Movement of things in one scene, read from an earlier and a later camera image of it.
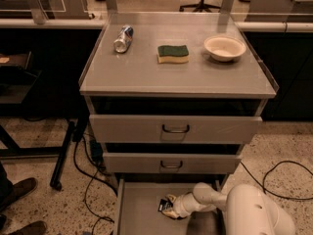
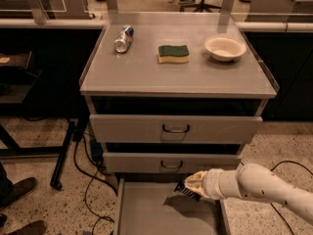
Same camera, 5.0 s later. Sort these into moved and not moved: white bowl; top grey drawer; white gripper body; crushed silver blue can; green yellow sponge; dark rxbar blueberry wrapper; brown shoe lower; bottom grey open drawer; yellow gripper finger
Moved: dark rxbar blueberry wrapper; white gripper body; yellow gripper finger
Not moved: white bowl; top grey drawer; brown shoe lower; bottom grey open drawer; green yellow sponge; crushed silver blue can
